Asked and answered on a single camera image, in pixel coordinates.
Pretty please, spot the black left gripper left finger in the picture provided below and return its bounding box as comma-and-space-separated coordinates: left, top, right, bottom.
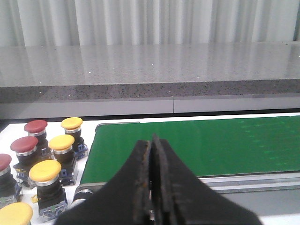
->
55, 140, 148, 225

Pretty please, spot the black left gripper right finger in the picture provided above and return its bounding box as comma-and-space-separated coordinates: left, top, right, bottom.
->
150, 135, 261, 225

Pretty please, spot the yellow mushroom push button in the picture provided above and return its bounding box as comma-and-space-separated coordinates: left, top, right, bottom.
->
29, 160, 68, 221
48, 135, 78, 186
0, 202, 33, 225
61, 117, 88, 160

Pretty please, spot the red mushroom push button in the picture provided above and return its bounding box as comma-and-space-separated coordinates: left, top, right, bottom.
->
24, 120, 52, 159
0, 153, 22, 208
10, 136, 50, 189

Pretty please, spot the green conveyor belt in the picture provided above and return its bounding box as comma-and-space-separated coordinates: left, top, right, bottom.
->
77, 115, 300, 215

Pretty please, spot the grey granite counter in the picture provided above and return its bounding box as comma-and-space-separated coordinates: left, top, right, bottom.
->
0, 42, 300, 120

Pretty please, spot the white pleated curtain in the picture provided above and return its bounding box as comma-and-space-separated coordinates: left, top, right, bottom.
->
0, 0, 300, 46

